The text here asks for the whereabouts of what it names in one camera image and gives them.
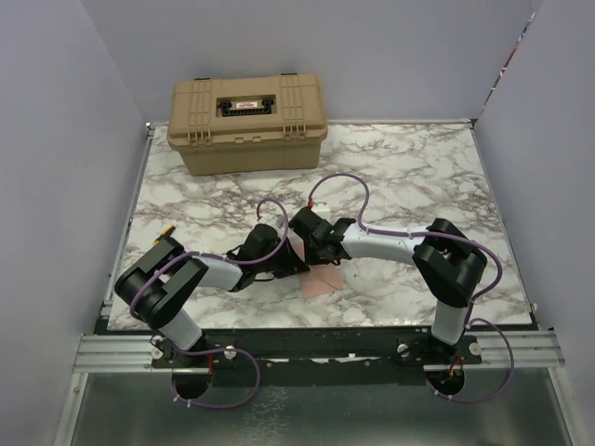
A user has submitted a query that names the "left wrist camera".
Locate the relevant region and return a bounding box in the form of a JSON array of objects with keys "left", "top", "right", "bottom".
[{"left": 271, "top": 214, "right": 288, "bottom": 232}]

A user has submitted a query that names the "tan plastic toolbox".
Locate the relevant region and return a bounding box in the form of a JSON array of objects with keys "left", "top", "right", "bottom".
[{"left": 166, "top": 73, "right": 328, "bottom": 177}]

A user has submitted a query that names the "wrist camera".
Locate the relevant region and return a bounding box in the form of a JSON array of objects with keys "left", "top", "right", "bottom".
[
  {"left": 271, "top": 214, "right": 288, "bottom": 232},
  {"left": 309, "top": 201, "right": 331, "bottom": 219}
]

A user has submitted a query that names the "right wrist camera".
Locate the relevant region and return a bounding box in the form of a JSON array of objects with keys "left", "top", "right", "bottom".
[{"left": 309, "top": 201, "right": 331, "bottom": 219}]

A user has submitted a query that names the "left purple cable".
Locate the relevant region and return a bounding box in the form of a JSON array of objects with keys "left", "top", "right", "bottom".
[{"left": 128, "top": 198, "right": 292, "bottom": 410}]

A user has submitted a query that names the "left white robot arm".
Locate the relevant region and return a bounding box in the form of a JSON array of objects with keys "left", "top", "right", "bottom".
[{"left": 114, "top": 224, "right": 309, "bottom": 350}]

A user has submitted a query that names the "yellow black screwdriver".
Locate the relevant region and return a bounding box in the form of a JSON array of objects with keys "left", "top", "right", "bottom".
[{"left": 153, "top": 225, "right": 176, "bottom": 245}]

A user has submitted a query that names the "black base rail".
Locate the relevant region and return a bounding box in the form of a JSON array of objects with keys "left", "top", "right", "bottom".
[{"left": 152, "top": 326, "right": 482, "bottom": 387}]

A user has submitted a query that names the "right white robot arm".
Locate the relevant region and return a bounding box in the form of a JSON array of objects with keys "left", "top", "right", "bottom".
[{"left": 289, "top": 207, "right": 487, "bottom": 346}]

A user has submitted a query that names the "pink paper envelope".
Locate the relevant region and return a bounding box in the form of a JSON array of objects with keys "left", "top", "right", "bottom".
[{"left": 297, "top": 265, "right": 344, "bottom": 299}]

